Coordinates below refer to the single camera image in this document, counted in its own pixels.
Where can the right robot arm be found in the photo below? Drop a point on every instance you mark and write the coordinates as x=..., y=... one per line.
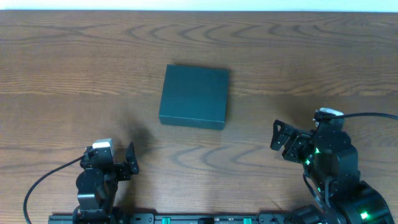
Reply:
x=330, y=161

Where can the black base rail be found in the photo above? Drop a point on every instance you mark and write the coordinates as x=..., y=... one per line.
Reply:
x=149, y=218

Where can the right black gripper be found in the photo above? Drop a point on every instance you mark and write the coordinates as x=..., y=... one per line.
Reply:
x=300, y=139

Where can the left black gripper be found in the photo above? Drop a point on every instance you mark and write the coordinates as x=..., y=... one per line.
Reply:
x=122, y=172

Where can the black gift box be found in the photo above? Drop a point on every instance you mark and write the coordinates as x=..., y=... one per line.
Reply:
x=194, y=97

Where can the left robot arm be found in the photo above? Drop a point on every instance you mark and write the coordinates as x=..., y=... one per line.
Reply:
x=98, y=183

